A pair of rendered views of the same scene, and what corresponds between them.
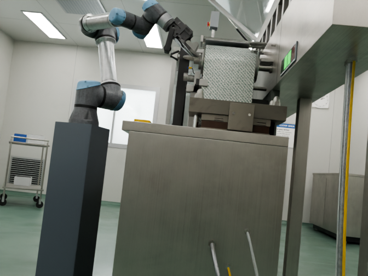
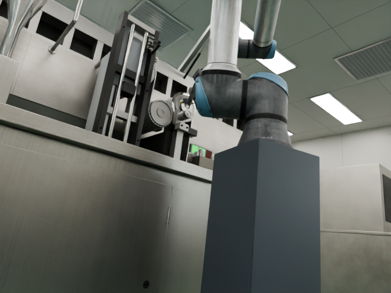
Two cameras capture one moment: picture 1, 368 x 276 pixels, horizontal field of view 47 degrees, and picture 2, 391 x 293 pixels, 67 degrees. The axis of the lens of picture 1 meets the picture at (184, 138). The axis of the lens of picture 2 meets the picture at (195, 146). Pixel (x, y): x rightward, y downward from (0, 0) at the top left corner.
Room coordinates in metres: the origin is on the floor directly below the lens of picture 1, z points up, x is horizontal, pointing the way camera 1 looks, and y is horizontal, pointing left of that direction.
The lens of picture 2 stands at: (2.76, 0.97, 0.66)
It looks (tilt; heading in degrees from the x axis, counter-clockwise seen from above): 17 degrees up; 229
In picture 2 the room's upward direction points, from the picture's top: 7 degrees clockwise
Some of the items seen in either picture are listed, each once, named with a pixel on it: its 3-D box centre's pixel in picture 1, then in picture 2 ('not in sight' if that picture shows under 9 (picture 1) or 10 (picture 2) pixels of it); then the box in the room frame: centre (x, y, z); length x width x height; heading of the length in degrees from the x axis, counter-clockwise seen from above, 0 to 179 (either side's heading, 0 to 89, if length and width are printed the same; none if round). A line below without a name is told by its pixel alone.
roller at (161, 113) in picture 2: not in sight; (146, 118); (2.08, -0.18, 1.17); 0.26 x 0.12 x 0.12; 88
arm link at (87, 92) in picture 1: (88, 93); (264, 100); (2.11, 0.51, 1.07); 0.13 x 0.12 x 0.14; 131
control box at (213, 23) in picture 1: (212, 21); not in sight; (2.51, -0.10, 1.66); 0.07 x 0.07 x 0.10; 0
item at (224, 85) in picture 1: (226, 90); (174, 141); (1.90, -0.17, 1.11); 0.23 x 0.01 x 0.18; 88
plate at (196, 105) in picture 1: (235, 111); (185, 169); (1.78, -0.21, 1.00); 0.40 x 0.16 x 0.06; 88
